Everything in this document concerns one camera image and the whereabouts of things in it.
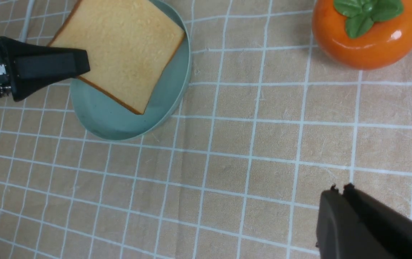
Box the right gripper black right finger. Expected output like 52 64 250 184
316 183 412 259

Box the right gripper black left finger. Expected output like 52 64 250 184
0 36 90 102

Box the toast slice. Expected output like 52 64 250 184
49 0 186 114

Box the light blue round plate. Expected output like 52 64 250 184
71 0 191 140

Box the beige checkered tablecloth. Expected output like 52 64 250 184
0 0 412 259

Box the orange persimmon with green leaves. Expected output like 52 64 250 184
312 0 412 70

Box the white power cable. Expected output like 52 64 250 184
19 0 35 42

